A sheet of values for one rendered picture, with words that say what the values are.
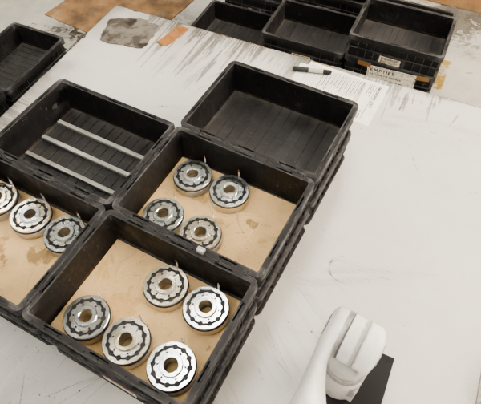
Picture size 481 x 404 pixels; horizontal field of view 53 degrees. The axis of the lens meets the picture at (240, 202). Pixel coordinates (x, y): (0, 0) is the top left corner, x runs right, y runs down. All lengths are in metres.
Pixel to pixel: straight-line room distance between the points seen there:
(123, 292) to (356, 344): 0.55
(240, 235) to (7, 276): 0.56
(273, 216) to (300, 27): 1.50
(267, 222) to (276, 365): 0.34
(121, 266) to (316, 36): 1.68
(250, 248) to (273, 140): 0.36
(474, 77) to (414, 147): 1.55
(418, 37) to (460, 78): 0.72
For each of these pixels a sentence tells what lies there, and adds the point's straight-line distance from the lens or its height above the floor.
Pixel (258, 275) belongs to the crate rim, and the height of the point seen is 0.93.
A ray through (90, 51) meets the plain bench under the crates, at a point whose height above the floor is 0.70.
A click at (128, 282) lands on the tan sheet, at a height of 0.83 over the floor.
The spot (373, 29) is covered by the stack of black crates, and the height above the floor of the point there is 0.49.
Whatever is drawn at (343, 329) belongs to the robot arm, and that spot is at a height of 1.04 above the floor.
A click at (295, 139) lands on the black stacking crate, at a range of 1.40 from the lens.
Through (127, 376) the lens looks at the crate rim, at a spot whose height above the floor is 0.93.
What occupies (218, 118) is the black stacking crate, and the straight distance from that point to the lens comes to 1.45.
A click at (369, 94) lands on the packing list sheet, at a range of 1.76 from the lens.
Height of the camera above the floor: 1.86
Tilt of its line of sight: 55 degrees down
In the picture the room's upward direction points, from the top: 1 degrees counter-clockwise
